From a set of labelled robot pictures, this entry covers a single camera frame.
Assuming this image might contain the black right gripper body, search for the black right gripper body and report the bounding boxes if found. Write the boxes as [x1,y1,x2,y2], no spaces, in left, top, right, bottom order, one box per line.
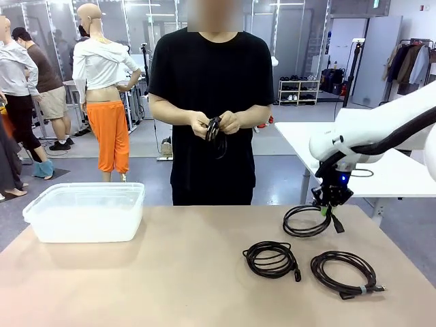
[311,166,354,207]

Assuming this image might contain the black power cord coil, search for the black power cord coil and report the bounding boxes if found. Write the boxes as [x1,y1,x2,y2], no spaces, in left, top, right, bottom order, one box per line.
[282,204,345,238]

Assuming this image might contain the black braided cable coil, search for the black braided cable coil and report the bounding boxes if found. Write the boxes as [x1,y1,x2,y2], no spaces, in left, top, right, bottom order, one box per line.
[242,240,302,283]

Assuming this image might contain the thick black cable bundle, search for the thick black cable bundle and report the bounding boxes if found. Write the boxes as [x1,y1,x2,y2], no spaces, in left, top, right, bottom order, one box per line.
[204,115,228,160]

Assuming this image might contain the person's left forearm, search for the person's left forearm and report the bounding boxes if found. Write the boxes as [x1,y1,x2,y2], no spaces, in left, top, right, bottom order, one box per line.
[234,102,273,129]

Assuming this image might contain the person's right forearm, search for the person's right forearm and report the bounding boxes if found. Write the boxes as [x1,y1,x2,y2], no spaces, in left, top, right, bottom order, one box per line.
[149,93,202,132]

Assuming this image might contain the person's left hand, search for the person's left hand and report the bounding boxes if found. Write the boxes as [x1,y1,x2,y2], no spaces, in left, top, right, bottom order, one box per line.
[219,110,241,135]

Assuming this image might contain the person's right hand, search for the person's right hand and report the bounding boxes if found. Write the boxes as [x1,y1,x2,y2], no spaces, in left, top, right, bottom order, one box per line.
[190,111,214,140]

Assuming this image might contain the white side table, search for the white side table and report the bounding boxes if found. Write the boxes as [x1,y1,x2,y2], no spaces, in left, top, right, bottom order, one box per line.
[274,121,436,225]

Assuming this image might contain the wooden shoe rack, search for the wooden shoe rack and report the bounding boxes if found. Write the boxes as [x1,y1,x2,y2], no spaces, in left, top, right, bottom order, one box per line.
[278,75,321,106]

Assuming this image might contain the black bags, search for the black bags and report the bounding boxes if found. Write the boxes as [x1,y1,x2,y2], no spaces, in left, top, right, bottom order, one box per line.
[321,67,345,95]

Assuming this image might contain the clothes rack with coats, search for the clothes rack with coats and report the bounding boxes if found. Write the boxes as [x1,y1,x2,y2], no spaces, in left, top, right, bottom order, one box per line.
[377,39,436,110]

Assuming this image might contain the black tripod pole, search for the black tripod pole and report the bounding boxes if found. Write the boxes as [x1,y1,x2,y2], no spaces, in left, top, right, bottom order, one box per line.
[342,38,366,110]

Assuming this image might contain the person in black t-shirt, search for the person in black t-shirt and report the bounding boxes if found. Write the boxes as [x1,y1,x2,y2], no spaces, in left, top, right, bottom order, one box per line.
[148,0,275,206]

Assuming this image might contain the mannequin in orange pants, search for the mannequin in orange pants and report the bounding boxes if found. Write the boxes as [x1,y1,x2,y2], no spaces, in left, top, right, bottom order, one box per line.
[72,3,142,183]

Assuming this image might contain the clear plastic storage container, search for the clear plastic storage container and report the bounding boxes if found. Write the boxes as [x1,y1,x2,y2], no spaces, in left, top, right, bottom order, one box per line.
[22,182,146,244]

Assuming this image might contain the blue shoe cover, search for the blue shoe cover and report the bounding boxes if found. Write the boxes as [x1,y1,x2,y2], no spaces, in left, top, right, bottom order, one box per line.
[32,159,55,178]

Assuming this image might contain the person in brown shirt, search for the person in brown shirt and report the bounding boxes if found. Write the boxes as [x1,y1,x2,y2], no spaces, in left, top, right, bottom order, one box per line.
[12,27,75,151]

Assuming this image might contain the mannequin in dark grey skirt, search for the mannequin in dark grey skirt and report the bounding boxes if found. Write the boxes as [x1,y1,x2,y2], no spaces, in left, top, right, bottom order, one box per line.
[0,115,29,200]

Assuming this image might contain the mannequin in grey top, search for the mannequin in grey top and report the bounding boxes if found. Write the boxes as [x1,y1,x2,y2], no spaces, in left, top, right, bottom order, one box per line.
[0,15,48,164]

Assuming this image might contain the black cable with grey tie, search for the black cable with grey tie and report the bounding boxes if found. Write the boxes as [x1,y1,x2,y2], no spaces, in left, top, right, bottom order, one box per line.
[310,251,388,301]

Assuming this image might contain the black corrugated cable conduit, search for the black corrugated cable conduit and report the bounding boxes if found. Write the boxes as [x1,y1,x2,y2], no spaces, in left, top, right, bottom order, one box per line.
[315,107,436,178]

